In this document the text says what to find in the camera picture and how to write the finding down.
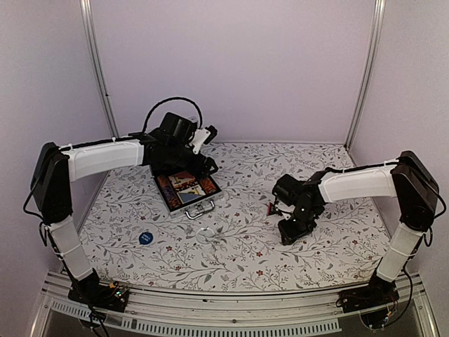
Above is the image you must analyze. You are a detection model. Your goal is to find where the poker chip row right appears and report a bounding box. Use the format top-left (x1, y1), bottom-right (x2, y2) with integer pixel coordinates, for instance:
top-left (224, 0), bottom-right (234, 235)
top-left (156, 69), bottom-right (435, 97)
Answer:
top-left (199, 177), bottom-right (217, 194)

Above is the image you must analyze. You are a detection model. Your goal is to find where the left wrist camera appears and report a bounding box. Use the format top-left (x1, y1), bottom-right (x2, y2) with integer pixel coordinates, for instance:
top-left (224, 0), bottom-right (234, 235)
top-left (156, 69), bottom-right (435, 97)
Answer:
top-left (189, 125), bottom-right (217, 154)

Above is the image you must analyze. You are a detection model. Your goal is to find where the floral table mat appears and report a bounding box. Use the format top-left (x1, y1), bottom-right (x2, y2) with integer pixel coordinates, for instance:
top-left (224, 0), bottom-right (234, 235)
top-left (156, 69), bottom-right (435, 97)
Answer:
top-left (80, 143), bottom-right (389, 292)

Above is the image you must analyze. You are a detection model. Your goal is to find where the right aluminium frame post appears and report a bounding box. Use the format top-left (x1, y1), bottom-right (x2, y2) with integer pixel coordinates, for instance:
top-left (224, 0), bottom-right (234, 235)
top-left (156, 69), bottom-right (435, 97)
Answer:
top-left (344, 0), bottom-right (386, 151)

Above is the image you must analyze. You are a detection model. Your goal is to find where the blue round button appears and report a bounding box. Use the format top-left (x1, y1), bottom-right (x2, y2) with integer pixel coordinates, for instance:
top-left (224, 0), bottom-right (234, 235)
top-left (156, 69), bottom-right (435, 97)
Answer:
top-left (138, 232), bottom-right (154, 245)

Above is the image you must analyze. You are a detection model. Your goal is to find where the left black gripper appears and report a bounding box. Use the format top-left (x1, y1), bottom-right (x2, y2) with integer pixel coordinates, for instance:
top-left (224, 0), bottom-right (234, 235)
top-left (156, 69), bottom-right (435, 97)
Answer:
top-left (167, 142), bottom-right (220, 180)

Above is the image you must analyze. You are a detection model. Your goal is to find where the aluminium frame post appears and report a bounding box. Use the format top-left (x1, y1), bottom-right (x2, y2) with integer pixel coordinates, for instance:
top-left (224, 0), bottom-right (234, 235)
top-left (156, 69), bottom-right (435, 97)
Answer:
top-left (344, 0), bottom-right (386, 151)
top-left (79, 0), bottom-right (119, 137)

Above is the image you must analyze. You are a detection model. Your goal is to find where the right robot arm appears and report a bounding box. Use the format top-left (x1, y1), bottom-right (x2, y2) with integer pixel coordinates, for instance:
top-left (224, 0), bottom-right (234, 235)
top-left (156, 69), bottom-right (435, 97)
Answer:
top-left (272, 151), bottom-right (444, 306)

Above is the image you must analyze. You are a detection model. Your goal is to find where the black triangle marker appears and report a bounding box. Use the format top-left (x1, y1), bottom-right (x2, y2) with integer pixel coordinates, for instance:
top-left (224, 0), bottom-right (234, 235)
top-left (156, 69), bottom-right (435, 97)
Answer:
top-left (267, 203), bottom-right (281, 216)

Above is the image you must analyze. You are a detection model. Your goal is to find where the poker chip row left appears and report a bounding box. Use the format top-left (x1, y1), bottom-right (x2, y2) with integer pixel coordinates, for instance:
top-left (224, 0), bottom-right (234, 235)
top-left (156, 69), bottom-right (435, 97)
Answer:
top-left (156, 175), bottom-right (182, 211)

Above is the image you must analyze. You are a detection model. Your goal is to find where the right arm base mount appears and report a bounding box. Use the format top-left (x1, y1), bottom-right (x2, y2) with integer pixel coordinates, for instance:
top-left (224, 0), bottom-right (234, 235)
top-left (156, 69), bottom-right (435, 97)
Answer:
top-left (335, 279), bottom-right (399, 329)

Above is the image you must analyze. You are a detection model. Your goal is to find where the blue playing card deck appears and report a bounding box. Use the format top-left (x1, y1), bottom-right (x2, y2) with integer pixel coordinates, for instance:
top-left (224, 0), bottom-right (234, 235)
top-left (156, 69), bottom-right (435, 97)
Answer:
top-left (177, 185), bottom-right (206, 204)

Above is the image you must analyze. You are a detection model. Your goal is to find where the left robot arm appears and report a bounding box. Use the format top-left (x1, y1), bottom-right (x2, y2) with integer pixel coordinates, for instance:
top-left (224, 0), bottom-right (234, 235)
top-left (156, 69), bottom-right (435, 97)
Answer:
top-left (30, 112), bottom-right (217, 305)

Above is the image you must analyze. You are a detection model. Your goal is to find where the front aluminium rail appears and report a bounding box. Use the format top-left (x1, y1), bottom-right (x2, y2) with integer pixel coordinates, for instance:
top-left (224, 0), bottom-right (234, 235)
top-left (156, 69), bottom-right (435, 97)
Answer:
top-left (30, 272), bottom-right (440, 336)

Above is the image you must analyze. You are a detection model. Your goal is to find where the aluminium poker case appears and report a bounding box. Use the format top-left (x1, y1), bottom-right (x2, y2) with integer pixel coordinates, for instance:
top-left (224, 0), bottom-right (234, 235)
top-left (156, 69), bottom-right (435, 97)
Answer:
top-left (152, 168), bottom-right (222, 220)

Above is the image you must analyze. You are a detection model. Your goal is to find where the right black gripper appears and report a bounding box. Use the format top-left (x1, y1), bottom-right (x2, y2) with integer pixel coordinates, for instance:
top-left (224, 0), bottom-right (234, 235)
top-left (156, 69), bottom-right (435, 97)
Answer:
top-left (278, 205), bottom-right (318, 244)

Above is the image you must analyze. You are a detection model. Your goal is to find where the poker chip row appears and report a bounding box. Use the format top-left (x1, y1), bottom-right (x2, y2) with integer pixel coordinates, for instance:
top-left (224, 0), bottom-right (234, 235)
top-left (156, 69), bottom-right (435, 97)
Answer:
top-left (199, 177), bottom-right (217, 194)
top-left (156, 175), bottom-right (182, 211)

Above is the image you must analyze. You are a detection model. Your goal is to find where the clear round dealer button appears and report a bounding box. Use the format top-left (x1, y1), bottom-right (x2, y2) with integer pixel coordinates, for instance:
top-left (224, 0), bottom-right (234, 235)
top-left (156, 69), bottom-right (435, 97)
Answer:
top-left (195, 227), bottom-right (217, 244)

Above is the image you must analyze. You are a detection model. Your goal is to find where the left aluminium frame post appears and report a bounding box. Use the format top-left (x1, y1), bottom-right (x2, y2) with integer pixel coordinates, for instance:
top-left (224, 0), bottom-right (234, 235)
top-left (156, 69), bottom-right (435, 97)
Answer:
top-left (79, 0), bottom-right (119, 137)

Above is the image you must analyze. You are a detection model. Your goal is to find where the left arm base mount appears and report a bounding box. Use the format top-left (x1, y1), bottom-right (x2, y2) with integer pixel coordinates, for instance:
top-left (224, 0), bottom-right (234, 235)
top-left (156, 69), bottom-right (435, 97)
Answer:
top-left (68, 278), bottom-right (129, 312)

